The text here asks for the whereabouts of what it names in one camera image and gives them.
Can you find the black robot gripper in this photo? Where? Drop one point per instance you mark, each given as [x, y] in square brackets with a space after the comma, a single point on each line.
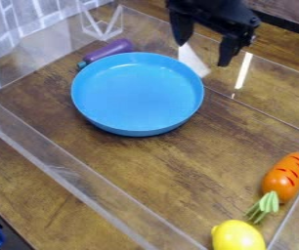
[225, 16]

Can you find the orange toy carrot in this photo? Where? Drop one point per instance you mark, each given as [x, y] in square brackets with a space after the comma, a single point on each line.
[278, 187]

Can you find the purple toy eggplant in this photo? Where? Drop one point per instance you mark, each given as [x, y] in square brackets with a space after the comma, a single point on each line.
[116, 47]

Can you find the blue round plate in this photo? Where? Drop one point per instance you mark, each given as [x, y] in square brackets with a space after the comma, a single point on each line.
[137, 94]

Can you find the yellow toy lemon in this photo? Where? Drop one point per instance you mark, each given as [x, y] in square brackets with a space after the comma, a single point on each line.
[234, 235]

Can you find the clear acrylic enclosure wall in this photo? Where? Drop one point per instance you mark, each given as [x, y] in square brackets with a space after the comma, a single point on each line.
[84, 190]

